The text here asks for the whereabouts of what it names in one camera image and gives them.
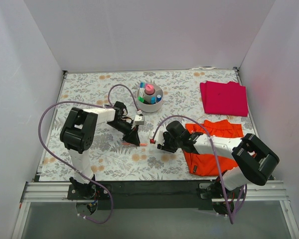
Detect black highlighter green cap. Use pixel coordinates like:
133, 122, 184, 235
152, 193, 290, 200
138, 97, 150, 105

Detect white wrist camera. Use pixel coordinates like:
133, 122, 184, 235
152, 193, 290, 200
149, 130, 164, 145
133, 115, 145, 126

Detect magenta folded cloth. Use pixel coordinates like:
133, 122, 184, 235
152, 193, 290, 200
200, 81, 248, 117

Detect blue capped small jar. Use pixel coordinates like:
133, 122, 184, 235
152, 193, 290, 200
156, 95, 162, 103

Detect pink capped glue bottle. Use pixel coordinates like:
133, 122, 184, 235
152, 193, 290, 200
144, 84, 155, 97

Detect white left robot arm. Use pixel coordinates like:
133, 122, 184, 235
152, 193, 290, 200
60, 102, 145, 199

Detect aluminium frame rail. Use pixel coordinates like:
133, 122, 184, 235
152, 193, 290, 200
12, 180, 299, 239

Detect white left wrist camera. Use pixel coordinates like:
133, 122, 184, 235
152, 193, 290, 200
133, 115, 145, 126

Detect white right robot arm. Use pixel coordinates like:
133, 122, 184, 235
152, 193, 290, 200
151, 120, 280, 198

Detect orange pink pen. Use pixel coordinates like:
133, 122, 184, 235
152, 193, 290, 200
122, 142, 148, 146

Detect white round desk organizer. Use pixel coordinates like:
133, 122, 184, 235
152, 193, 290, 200
136, 83, 164, 113

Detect orange folded shorts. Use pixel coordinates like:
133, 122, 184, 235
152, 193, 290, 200
184, 119, 244, 176

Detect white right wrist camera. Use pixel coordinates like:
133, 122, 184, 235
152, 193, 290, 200
149, 130, 164, 145

